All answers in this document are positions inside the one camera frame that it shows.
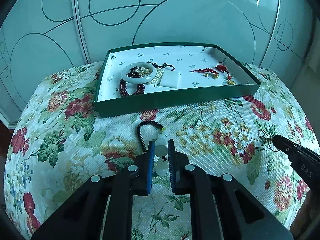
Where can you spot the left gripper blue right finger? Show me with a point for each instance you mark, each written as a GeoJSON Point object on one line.
{"type": "Point", "coordinates": [180, 178]}

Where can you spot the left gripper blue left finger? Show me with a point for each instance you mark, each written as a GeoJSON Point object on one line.
{"type": "Point", "coordinates": [142, 177]}

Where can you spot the gold ring earrings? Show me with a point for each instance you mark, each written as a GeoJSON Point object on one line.
{"type": "Point", "coordinates": [267, 140]}

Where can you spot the pale jade bangle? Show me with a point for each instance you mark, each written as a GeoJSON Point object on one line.
{"type": "Point", "coordinates": [139, 80]}

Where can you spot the white jade rectangular pendant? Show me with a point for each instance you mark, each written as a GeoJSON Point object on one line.
{"type": "Point", "coordinates": [170, 79]}

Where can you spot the person's left hand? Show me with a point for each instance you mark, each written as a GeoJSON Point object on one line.
{"type": "Point", "coordinates": [307, 213]}

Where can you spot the green shallow tray box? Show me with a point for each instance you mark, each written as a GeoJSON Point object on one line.
{"type": "Point", "coordinates": [161, 75]}

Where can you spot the red knot gold pendant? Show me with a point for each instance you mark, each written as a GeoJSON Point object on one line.
{"type": "Point", "coordinates": [221, 67]}

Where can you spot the frosted glass wardrobe doors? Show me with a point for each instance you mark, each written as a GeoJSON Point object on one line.
{"type": "Point", "coordinates": [43, 37]}

